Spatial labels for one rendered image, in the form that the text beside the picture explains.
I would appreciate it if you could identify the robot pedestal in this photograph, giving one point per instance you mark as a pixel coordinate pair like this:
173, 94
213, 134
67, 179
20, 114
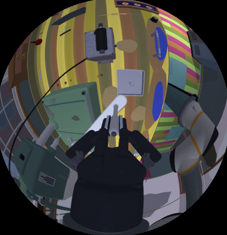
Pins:
192, 189

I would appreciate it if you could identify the grey finished-work post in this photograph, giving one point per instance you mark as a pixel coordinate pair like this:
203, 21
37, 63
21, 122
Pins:
131, 83

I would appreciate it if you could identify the grey drill column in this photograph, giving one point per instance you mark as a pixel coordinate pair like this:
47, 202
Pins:
48, 130

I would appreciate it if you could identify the green drill head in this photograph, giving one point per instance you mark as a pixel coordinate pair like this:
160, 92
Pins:
41, 168

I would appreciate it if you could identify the brown cardboard box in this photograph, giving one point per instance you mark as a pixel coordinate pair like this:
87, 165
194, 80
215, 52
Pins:
17, 67

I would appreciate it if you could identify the black round knob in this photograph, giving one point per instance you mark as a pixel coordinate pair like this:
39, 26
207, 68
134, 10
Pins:
154, 19

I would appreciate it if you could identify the blue tray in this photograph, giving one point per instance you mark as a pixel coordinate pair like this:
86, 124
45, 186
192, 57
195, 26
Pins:
153, 8

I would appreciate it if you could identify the grey square post plate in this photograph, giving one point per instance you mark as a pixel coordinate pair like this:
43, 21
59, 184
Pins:
128, 77

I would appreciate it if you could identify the grey rail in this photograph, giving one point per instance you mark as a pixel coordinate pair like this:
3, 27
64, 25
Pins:
158, 44

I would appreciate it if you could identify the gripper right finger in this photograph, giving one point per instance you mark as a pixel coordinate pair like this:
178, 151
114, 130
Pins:
142, 145

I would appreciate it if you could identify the grey ruler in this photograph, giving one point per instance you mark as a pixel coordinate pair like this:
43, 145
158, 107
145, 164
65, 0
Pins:
41, 79

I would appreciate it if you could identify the black cylinder switch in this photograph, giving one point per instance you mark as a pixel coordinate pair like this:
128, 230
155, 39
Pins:
101, 39

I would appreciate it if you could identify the small white block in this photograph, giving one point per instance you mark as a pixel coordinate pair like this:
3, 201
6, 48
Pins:
70, 139

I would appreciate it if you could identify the white pilot bit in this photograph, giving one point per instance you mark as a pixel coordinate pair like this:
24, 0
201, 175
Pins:
55, 142

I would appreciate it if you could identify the green drill base plate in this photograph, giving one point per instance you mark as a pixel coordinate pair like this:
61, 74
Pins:
69, 110

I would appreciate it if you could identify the red round knob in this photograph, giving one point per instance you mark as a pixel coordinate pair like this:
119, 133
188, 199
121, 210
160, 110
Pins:
39, 41

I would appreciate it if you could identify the grey speckled switch box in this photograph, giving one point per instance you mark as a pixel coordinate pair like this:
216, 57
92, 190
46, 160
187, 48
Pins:
90, 46

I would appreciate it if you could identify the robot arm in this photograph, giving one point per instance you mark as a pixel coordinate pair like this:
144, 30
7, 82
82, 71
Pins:
194, 146

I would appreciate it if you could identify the dark grey vented cabinet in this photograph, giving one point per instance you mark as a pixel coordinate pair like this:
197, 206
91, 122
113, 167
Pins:
199, 49

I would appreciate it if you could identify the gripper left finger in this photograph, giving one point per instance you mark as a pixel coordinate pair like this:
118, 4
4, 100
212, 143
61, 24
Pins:
82, 146

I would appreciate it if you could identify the dark grey flat bar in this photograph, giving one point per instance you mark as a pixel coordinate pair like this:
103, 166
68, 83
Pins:
71, 15

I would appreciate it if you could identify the thin black bar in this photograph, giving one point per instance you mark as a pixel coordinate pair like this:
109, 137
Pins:
65, 32

